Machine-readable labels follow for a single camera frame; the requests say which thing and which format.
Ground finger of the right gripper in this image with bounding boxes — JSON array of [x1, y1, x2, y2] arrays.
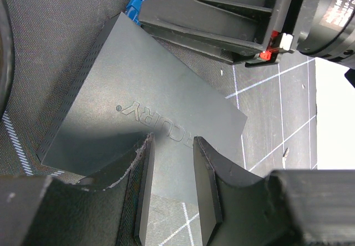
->
[[139, 0, 280, 64]]

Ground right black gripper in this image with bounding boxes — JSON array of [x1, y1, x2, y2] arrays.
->
[[255, 0, 354, 84]]

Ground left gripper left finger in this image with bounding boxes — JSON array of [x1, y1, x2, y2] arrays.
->
[[1, 133, 155, 245]]

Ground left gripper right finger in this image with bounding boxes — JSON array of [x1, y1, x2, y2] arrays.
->
[[193, 137, 354, 245]]

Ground black network switch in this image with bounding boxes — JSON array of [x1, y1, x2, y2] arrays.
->
[[37, 14, 247, 204]]

